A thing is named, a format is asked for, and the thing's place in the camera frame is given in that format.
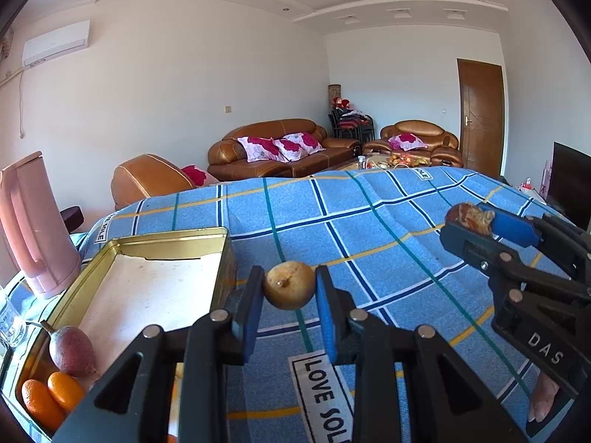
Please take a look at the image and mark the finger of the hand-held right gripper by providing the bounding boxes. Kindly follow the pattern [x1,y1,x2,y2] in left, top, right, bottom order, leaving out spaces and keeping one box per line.
[478,203,591,283]
[438,224,591,297]

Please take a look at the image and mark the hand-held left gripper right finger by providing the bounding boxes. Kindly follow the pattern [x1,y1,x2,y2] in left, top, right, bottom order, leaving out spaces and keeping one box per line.
[315,265,529,443]

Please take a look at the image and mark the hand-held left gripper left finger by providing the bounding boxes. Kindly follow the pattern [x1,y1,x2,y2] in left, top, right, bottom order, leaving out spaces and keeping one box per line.
[51,265,266,443]

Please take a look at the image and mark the dark brown mangosteen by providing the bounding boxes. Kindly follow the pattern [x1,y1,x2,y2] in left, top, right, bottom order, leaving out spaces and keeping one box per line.
[445,202,496,236]

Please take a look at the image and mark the small yellow pear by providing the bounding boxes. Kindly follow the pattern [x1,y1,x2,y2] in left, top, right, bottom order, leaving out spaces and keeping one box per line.
[263,261,317,311]

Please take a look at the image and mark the gold metal tin box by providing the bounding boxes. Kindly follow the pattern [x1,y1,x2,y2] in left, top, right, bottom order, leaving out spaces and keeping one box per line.
[14,227,237,443]

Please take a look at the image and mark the purple beetroot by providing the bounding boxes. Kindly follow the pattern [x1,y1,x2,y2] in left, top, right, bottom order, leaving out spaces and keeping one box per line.
[41,320,100,379]

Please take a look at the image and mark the person's right hand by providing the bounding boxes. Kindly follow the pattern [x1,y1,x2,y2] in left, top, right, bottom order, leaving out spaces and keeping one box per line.
[527,370,563,424]

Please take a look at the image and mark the black television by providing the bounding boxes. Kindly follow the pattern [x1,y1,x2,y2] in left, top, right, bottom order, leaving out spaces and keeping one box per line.
[551,142,591,231]

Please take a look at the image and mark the blue plaid tablecloth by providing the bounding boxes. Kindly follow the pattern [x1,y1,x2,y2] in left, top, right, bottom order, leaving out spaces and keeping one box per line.
[0,166,578,443]

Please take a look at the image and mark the brown leather armchair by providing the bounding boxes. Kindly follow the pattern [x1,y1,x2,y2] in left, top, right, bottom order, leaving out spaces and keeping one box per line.
[362,120,464,169]
[111,154,220,210]

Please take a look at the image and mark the brown wooden door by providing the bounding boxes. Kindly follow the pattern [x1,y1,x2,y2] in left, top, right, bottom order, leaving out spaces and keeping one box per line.
[457,58,504,180]

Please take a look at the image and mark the pink floral pillow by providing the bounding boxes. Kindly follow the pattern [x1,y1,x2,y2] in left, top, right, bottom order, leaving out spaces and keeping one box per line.
[388,133,428,151]
[181,165,220,186]
[236,136,282,163]
[272,132,325,160]

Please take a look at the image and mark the coffee table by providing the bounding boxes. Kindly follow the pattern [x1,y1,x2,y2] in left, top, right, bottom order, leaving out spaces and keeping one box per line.
[330,154,439,175]

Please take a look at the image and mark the brown leather sofa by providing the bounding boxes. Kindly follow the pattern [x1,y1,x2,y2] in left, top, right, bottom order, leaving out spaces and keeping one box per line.
[207,119,363,182]

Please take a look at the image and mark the stacked dark chairs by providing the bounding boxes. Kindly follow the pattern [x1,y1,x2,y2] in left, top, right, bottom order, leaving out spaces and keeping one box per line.
[329,111,375,144]

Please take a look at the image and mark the dark round stool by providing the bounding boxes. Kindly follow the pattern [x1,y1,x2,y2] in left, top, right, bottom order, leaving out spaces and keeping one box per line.
[60,206,86,234]

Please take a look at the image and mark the pink electric kettle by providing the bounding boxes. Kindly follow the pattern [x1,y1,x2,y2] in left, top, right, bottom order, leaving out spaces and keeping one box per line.
[0,151,83,300]

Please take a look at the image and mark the clear glass bottle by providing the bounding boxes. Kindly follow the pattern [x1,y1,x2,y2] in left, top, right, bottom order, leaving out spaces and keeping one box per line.
[0,286,27,347]

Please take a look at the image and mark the white air conditioner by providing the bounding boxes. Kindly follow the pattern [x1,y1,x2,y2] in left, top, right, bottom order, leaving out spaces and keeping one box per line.
[21,20,90,68]

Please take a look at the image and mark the white air conditioner cable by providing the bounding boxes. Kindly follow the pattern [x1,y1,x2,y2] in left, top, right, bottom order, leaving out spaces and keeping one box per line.
[0,67,27,139]

